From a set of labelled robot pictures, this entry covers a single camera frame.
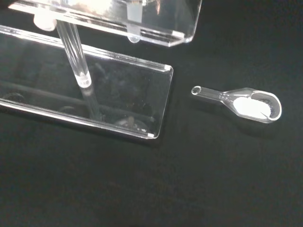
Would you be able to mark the black bench cloth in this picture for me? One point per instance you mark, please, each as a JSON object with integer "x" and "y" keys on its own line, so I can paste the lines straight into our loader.
{"x": 189, "y": 165}

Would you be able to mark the clear acrylic funnel stand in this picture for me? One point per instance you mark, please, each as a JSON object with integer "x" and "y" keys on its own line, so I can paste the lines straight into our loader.
{"x": 94, "y": 71}

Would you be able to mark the glass weighing funnel with powder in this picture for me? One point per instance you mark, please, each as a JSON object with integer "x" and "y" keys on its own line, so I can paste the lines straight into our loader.
{"x": 248, "y": 105}

